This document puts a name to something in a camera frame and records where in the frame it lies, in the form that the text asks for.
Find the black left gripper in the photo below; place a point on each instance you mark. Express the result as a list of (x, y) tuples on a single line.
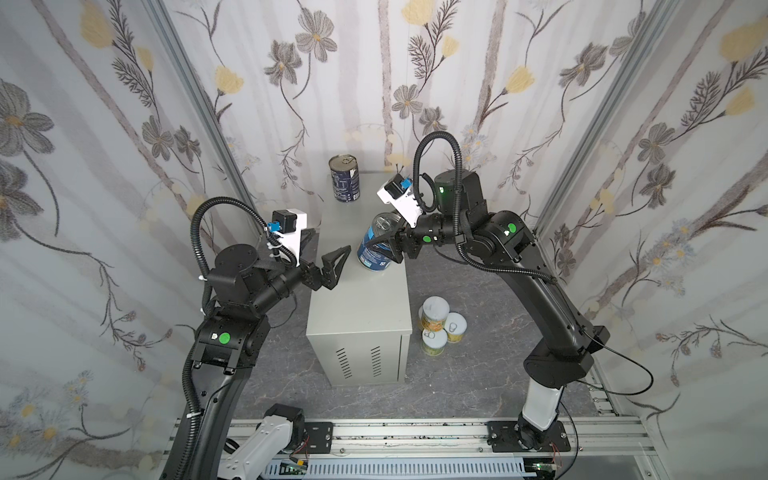
[(312, 276)]

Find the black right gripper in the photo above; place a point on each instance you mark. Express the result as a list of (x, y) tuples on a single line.
[(405, 242)]

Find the light blue label can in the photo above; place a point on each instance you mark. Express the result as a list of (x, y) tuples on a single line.
[(373, 247)]

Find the peach can white lid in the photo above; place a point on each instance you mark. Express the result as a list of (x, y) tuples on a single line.
[(433, 313)]

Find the dark navy label can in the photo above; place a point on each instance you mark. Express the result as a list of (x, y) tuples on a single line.
[(345, 177)]

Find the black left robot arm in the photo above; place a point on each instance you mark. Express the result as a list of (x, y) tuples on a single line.
[(240, 289)]

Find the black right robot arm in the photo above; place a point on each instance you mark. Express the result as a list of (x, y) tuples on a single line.
[(502, 244)]

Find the grey metal cabinet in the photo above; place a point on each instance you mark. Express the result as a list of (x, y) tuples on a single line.
[(360, 331)]

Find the small yellow label can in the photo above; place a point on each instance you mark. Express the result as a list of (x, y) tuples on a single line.
[(455, 327)]

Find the green label can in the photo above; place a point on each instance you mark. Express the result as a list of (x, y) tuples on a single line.
[(434, 342)]

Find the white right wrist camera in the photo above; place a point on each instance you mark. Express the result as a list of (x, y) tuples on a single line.
[(398, 192)]

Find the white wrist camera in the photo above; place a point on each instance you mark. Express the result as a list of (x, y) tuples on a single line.
[(286, 228), (398, 192)]

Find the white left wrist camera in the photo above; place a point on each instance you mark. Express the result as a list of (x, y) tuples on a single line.
[(286, 228)]

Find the white slotted cable duct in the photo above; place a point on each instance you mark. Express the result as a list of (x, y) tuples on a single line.
[(401, 468)]

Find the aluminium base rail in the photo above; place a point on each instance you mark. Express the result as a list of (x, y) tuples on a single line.
[(578, 448)]

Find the aluminium corner post left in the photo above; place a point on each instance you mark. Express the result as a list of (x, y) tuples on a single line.
[(195, 93)]

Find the aluminium corner post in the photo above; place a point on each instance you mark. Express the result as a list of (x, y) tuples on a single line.
[(649, 34), (195, 93)]

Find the aluminium corner post right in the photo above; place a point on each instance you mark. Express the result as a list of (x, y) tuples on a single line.
[(649, 34)]

